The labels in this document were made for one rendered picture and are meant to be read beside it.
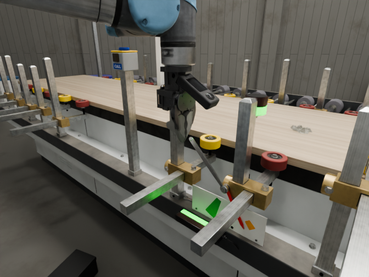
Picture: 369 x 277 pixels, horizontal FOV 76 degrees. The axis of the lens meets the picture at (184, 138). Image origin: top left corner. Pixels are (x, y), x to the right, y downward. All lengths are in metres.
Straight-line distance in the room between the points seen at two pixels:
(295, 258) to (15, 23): 6.00
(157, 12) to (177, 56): 0.20
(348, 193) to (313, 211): 0.33
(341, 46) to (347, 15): 0.50
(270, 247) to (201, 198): 0.25
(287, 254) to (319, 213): 0.21
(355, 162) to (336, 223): 0.15
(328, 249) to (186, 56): 0.57
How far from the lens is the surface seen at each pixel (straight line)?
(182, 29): 0.60
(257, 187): 0.70
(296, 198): 0.92
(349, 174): 0.60
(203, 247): 0.54
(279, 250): 0.78
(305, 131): 1.09
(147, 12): 0.42
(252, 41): 4.91
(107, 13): 0.43
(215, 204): 0.78
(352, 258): 0.44
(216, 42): 4.84
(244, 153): 0.66
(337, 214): 0.65
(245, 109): 0.62
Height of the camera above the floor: 1.24
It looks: 22 degrees down
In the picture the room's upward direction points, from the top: straight up
